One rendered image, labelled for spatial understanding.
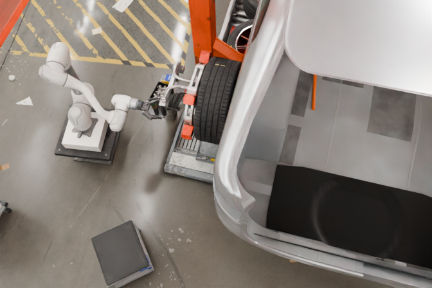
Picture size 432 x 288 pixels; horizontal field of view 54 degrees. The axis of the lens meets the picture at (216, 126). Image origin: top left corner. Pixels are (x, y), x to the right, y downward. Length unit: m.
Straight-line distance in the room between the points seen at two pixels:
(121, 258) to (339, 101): 2.01
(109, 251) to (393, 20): 2.87
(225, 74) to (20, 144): 2.31
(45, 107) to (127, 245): 1.81
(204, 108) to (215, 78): 0.22
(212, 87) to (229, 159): 0.91
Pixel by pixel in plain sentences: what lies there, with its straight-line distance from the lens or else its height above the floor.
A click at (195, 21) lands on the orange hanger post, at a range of 3.34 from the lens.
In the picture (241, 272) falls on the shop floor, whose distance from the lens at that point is 3.73.
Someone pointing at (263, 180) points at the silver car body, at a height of 0.90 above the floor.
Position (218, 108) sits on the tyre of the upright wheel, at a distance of 2.97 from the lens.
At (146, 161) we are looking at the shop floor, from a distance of 4.06.
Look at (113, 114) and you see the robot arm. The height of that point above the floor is 0.87.
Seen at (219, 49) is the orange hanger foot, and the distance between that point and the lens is 3.61.
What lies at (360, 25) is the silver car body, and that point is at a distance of 1.10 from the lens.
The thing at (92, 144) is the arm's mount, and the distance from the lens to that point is 3.80.
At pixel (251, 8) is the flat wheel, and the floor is 0.47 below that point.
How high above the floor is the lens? 3.69
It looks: 63 degrees down
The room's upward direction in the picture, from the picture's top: 3 degrees counter-clockwise
